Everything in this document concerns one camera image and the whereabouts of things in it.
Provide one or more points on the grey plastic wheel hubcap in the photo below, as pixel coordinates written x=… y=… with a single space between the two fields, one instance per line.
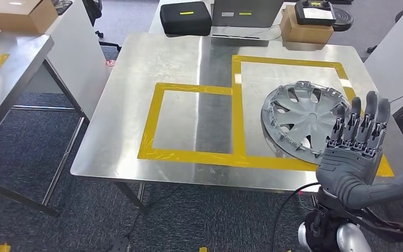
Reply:
x=302 y=118

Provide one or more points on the steel side table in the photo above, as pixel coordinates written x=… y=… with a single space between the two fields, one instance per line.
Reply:
x=13 y=69

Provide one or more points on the grey laptop case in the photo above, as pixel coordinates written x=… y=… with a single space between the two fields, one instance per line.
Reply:
x=243 y=17

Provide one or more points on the black round stool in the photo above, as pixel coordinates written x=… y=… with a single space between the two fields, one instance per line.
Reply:
x=344 y=21

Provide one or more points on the yellow tape large frame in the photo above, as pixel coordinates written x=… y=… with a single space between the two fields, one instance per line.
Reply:
x=274 y=60

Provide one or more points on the white desk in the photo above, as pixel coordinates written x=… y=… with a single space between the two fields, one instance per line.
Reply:
x=154 y=21

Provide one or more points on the black zip case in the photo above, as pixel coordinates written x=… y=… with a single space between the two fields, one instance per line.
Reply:
x=186 y=24

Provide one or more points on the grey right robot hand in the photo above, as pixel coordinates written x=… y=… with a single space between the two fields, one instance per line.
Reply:
x=347 y=174

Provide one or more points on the steel workbench table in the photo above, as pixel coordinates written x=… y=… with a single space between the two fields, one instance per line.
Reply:
x=128 y=104

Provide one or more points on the black office chair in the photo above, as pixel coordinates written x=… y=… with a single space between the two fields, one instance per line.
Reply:
x=92 y=7

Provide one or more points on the small cardboard box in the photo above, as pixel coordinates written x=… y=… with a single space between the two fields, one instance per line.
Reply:
x=302 y=33

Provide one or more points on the white partition panel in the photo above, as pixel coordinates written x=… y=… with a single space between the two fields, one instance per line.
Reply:
x=76 y=52
x=396 y=59

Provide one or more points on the large cardboard box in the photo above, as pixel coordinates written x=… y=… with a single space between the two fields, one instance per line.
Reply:
x=20 y=15

